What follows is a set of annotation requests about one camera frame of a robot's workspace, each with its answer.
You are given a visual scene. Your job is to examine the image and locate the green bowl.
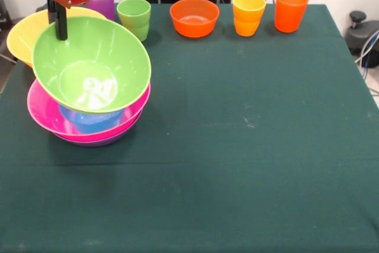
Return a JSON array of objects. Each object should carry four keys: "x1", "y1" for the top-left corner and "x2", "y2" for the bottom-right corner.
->
[{"x1": 31, "y1": 15, "x2": 152, "y2": 114}]

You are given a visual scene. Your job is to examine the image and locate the large pink bowl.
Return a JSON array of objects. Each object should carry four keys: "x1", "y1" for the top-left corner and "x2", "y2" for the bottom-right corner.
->
[{"x1": 27, "y1": 78, "x2": 152, "y2": 143}]

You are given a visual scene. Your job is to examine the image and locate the blue bowl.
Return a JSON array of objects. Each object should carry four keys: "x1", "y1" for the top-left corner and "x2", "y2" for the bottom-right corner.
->
[{"x1": 59, "y1": 104, "x2": 125, "y2": 134}]

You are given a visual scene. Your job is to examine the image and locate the large yellow bowl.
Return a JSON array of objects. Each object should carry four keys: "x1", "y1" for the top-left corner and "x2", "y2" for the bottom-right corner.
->
[{"x1": 6, "y1": 6, "x2": 109, "y2": 69}]

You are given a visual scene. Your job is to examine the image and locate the purple cup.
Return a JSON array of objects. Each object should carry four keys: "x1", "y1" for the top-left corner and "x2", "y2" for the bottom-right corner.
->
[{"x1": 85, "y1": 0, "x2": 115, "y2": 22}]

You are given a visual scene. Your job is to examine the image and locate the dark grey equipment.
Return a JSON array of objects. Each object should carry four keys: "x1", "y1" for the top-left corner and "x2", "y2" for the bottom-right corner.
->
[{"x1": 0, "y1": 0, "x2": 14, "y2": 33}]

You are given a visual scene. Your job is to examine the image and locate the green cup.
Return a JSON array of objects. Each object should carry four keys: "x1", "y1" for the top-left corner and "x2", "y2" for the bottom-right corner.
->
[{"x1": 116, "y1": 0, "x2": 152, "y2": 42}]

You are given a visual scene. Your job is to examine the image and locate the purple bowl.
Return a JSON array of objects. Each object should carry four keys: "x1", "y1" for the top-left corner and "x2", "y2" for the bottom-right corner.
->
[{"x1": 54, "y1": 122, "x2": 140, "y2": 148}]

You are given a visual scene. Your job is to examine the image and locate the orange bowl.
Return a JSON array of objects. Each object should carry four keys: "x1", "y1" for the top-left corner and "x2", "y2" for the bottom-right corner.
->
[{"x1": 169, "y1": 0, "x2": 220, "y2": 39}]

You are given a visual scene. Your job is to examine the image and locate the yellow-orange cup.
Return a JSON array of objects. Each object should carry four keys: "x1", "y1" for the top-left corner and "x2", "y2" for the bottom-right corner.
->
[{"x1": 232, "y1": 0, "x2": 267, "y2": 37}]

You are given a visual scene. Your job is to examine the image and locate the dark green tablecloth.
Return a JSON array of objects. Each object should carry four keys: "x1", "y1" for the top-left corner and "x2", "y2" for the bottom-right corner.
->
[{"x1": 0, "y1": 1, "x2": 379, "y2": 253}]

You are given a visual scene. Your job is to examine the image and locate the orange cup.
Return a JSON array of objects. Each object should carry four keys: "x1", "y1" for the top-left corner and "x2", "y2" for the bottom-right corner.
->
[{"x1": 274, "y1": 0, "x2": 310, "y2": 34}]

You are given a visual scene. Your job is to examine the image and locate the blue-grey cable bundle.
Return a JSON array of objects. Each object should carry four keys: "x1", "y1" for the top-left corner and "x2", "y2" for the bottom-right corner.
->
[{"x1": 354, "y1": 29, "x2": 379, "y2": 69}]

